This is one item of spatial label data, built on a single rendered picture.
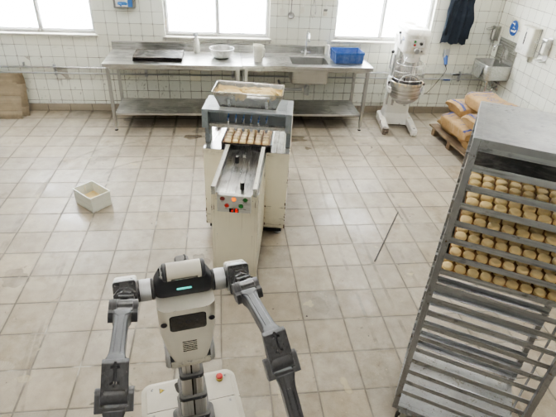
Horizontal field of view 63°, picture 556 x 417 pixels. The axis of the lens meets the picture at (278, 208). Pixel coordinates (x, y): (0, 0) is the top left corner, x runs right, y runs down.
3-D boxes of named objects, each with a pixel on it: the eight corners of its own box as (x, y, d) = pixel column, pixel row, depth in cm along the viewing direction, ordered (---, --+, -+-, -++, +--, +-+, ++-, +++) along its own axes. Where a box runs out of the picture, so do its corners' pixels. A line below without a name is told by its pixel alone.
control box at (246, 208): (218, 208, 328) (217, 192, 321) (251, 211, 328) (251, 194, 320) (217, 211, 325) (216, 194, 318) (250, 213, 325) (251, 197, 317)
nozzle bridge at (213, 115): (209, 131, 407) (208, 94, 388) (290, 137, 405) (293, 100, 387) (202, 147, 379) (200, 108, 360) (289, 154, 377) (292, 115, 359)
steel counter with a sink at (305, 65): (112, 131, 599) (96, 33, 533) (121, 112, 658) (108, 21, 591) (363, 131, 640) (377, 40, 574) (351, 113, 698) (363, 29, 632)
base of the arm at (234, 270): (227, 265, 189) (229, 294, 189) (229, 268, 181) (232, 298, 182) (247, 262, 191) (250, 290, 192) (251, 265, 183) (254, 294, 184)
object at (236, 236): (227, 231, 425) (225, 142, 376) (263, 233, 424) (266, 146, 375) (213, 282, 366) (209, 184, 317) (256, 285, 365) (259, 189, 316)
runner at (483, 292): (428, 279, 264) (428, 275, 263) (428, 276, 267) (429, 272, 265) (549, 316, 244) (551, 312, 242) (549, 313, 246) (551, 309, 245)
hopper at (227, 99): (218, 96, 386) (218, 79, 379) (284, 101, 385) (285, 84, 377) (211, 108, 362) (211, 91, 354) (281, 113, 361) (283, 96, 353)
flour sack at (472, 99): (459, 102, 603) (462, 89, 594) (487, 101, 611) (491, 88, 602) (492, 123, 544) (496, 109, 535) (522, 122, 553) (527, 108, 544)
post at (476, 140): (391, 406, 266) (473, 137, 174) (392, 402, 269) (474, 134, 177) (396, 409, 265) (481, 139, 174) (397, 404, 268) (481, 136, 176)
